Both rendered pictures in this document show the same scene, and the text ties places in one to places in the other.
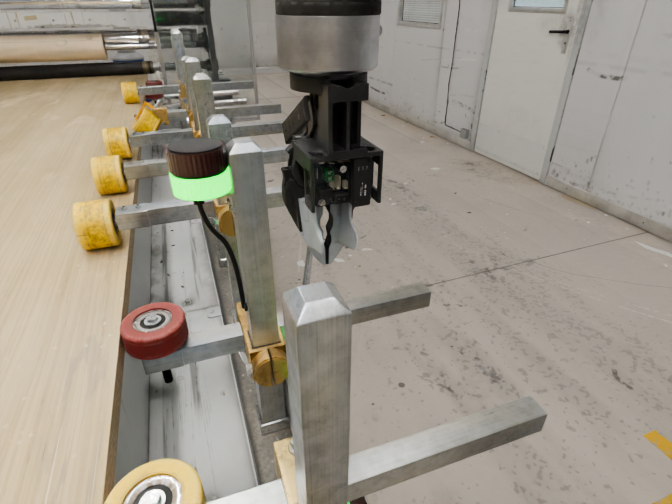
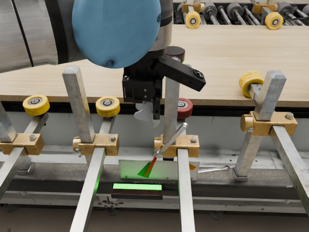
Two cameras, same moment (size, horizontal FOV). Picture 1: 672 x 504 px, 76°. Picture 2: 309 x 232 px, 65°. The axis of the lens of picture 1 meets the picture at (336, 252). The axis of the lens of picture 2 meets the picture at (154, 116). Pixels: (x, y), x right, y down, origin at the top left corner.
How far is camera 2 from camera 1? 0.73 m
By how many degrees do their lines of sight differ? 86
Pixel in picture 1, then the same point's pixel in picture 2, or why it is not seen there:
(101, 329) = (182, 95)
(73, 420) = not seen: hidden behind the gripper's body
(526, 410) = (77, 223)
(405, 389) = not seen: outside the picture
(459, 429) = (88, 190)
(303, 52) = not seen: hidden behind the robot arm
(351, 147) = (127, 72)
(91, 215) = (245, 77)
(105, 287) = (210, 95)
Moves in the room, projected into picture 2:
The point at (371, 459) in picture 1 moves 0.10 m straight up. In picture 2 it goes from (97, 158) to (91, 133)
